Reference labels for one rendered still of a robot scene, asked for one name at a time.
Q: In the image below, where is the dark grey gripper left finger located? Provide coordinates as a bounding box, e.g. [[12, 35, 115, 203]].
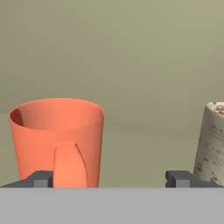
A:
[[0, 170, 54, 188]]

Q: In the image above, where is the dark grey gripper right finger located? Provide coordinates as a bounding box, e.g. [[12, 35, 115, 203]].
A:
[[164, 170, 224, 188]]

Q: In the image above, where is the white speckled cup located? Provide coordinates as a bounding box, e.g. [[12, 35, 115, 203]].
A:
[[192, 101, 224, 187]]

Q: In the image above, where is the orange cup with handle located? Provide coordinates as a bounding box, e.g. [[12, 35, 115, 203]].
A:
[[8, 97, 105, 188]]

